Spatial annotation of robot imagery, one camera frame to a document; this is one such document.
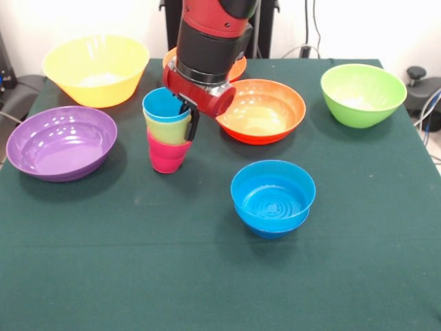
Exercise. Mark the large yellow bowl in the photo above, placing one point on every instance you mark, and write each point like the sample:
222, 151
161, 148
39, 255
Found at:
96, 89

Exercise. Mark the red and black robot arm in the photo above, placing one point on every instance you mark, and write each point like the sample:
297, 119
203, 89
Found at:
213, 38

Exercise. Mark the purple bowl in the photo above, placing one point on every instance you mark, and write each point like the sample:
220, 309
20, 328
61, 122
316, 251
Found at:
58, 148

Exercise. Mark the dark blue bowl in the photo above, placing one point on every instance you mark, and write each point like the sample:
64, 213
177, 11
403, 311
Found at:
272, 232

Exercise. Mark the black rounded base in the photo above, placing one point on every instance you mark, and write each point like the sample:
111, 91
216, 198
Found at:
422, 98

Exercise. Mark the light blue bowl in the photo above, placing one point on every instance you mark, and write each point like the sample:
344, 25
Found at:
272, 203

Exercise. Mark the orange bowl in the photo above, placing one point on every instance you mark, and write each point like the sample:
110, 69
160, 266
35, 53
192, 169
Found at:
237, 70
262, 117

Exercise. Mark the yellow-green cup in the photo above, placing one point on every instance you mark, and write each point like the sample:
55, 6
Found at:
165, 132

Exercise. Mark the red cup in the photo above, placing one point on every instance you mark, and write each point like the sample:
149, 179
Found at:
167, 158

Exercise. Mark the black chair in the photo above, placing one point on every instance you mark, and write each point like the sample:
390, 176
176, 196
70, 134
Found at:
20, 93

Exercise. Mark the black knob clamp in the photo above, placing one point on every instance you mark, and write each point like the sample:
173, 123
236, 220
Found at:
416, 73

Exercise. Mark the dark green tablecloth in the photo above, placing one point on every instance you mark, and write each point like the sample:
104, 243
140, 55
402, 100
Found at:
220, 276

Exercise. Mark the light blue cup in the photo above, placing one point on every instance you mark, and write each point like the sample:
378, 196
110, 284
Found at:
160, 107

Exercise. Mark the black plug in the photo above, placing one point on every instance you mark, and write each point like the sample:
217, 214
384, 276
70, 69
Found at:
305, 51

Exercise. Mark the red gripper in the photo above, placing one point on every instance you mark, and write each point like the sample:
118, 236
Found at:
200, 94

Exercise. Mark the light green bowl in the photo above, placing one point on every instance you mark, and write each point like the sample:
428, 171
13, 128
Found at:
365, 100

